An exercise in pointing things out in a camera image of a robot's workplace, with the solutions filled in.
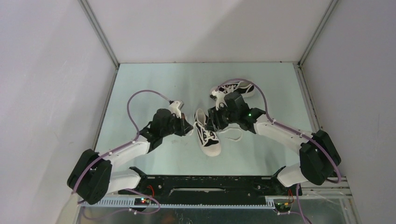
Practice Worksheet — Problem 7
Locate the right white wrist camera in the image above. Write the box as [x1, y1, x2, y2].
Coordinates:
[212, 90, 227, 111]

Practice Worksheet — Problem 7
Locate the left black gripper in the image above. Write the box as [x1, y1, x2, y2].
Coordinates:
[161, 112, 193, 138]

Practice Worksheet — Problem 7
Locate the purple cable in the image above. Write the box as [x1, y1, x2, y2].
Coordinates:
[71, 90, 171, 216]
[216, 78, 342, 224]

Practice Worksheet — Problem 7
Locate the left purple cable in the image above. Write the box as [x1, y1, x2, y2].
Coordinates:
[71, 90, 171, 216]

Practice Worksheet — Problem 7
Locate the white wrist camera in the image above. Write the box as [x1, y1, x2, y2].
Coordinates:
[168, 100, 184, 119]
[212, 90, 227, 111]

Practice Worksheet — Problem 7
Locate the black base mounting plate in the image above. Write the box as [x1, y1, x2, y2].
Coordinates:
[134, 175, 302, 205]

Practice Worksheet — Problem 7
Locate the right controller board with LEDs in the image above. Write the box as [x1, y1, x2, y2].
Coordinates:
[275, 203, 292, 213]

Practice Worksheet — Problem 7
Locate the grey slotted cable duct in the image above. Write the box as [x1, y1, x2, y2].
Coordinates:
[81, 197, 275, 209]

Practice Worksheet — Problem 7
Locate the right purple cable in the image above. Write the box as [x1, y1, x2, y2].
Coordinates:
[216, 78, 342, 224]

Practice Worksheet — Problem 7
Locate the aluminium front frame rail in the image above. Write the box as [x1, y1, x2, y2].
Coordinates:
[73, 176, 354, 198]

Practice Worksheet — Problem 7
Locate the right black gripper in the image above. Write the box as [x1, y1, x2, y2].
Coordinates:
[205, 103, 239, 132]

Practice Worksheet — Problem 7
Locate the left controller board with LEDs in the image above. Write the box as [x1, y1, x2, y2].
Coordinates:
[134, 198, 151, 206]

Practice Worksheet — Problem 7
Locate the controller board with leds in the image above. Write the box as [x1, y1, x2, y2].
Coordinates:
[275, 203, 292, 213]
[134, 198, 151, 206]

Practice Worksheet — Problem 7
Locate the black white sneaker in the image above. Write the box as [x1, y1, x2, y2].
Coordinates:
[193, 108, 243, 157]
[218, 81, 255, 98]

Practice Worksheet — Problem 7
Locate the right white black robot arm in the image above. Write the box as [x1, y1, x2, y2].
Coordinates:
[206, 91, 341, 195]

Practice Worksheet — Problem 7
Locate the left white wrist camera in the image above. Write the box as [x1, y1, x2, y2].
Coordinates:
[168, 100, 184, 119]

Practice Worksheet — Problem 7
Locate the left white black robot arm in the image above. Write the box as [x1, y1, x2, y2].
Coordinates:
[67, 109, 194, 204]

